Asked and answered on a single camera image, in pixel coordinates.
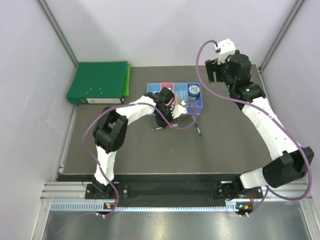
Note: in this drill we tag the purple plastic bin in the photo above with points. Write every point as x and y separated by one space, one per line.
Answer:
195 107

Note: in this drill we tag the light green plastic folder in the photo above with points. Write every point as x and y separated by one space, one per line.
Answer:
127 77

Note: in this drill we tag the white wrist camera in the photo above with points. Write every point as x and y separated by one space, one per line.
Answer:
225 48
179 110

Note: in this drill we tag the slotted cable duct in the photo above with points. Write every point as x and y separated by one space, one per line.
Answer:
104 207

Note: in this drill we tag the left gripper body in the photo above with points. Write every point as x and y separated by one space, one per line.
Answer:
160 119

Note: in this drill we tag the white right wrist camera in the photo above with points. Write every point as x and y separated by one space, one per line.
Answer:
225 48

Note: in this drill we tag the blue pen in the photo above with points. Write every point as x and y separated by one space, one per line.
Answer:
197 127

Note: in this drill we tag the aluminium rail frame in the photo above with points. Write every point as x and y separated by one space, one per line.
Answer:
76 191

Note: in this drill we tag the dark green ring binder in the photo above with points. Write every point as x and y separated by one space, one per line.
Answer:
98 83

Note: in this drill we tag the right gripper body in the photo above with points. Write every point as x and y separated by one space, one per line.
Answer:
221 70

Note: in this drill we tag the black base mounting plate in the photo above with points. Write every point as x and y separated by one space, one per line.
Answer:
220 179

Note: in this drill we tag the light blue end bin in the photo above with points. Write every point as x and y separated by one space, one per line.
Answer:
153 88

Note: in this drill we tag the red pen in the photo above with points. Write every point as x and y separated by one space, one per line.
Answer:
168 126

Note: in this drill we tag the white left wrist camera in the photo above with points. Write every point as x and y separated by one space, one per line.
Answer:
179 110

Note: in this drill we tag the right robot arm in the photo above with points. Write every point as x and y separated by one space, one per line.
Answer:
288 160

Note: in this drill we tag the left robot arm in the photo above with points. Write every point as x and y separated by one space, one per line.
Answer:
110 130

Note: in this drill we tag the blue capped glue stick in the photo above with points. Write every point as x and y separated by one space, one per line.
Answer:
182 95

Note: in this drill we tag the pink orange highlighter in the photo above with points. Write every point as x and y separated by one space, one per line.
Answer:
176 99

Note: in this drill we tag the blue round tape dispenser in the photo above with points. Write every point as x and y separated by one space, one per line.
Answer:
193 92

